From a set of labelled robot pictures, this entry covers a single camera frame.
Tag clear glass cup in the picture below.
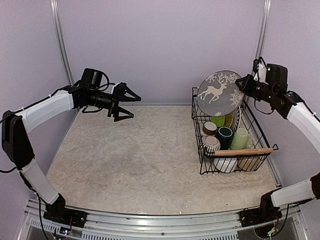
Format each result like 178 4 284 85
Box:
245 136 254 149

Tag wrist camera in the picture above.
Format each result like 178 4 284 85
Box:
252 57 288 86
80 68 104 88

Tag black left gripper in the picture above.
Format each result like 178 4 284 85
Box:
88 84 141 121

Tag black wire dish rack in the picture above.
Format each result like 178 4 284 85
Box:
191 87 278 175

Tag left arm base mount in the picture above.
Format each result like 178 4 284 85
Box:
43 208 88 228

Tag striped black white cup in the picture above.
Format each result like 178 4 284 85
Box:
201 135 221 156

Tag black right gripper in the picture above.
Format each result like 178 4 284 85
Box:
236 72 276 103

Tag yellow green woven plate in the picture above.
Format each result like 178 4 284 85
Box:
223 113 234 128

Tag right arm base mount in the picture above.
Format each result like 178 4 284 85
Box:
239 207 283 227

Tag grey reindeer plate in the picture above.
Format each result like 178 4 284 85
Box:
196 70 244 117

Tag aluminium front rail frame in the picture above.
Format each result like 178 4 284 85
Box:
13 198 311 240

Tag lime green plate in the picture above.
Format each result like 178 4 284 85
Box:
210 116 226 128

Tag dark green mug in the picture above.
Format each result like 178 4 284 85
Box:
216 126 234 150

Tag brown white small bowl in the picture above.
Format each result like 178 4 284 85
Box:
202 121 218 136

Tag white plate dark stripes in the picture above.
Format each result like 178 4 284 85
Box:
231 106 242 132

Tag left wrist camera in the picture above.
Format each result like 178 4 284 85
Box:
80 68 104 88

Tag light green cup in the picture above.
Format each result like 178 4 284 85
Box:
230 128 249 150

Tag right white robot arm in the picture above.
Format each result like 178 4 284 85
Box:
235 74 320 222

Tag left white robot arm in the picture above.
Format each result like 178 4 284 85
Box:
0 82 141 223

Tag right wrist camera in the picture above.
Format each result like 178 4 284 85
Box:
252 57 288 86

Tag beige cup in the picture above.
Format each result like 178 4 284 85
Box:
237 156 260 172

